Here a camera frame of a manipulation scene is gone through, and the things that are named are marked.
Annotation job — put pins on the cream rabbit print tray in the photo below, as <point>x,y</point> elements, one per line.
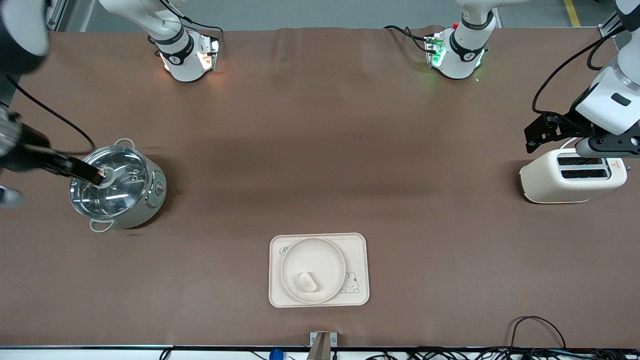
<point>357,250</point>

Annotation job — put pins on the glass pot lid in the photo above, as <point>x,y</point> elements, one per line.
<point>120,197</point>

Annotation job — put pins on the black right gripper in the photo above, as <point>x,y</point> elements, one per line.
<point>26,148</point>

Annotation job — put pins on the white steamed bun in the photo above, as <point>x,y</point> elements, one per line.
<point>308,282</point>

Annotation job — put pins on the lit left arm base board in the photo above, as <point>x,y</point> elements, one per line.
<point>434,50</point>

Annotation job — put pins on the blue round cap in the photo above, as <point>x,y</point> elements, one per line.
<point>276,355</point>

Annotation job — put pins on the cream round plate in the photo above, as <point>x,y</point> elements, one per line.
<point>310,260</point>

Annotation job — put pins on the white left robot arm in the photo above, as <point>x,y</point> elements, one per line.
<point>462,55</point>

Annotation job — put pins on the lit right arm base board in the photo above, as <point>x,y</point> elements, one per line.
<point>209,52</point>

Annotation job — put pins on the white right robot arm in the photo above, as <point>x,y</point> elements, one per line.
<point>182,60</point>

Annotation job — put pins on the cream two-slot toaster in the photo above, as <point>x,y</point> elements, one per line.
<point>550,182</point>

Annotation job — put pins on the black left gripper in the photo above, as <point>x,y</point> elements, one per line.
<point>566,124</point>

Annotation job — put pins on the steel pot with glass lid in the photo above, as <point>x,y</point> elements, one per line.
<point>150,207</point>

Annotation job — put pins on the grey metal bracket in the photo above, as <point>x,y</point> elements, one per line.
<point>322,345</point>

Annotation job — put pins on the aluminium frame profile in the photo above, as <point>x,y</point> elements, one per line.
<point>610,25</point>
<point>62,15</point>

